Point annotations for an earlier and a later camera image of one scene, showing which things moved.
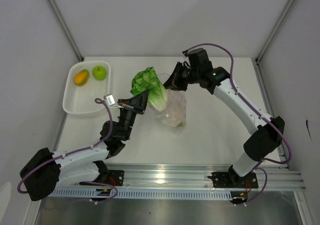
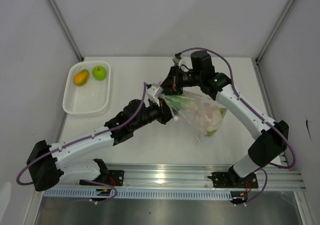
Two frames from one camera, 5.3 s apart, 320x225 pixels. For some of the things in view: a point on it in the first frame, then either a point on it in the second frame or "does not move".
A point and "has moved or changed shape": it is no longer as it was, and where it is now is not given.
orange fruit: x=81 y=78 does not move
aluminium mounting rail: x=277 y=176 does not move
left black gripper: x=137 y=103 → x=164 y=109
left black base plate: x=114 y=177 does not move
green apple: x=99 y=73 does not move
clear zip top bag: x=174 y=117 has moved or changed shape
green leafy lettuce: x=148 y=80 → x=178 y=103
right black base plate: x=232 y=179 does not move
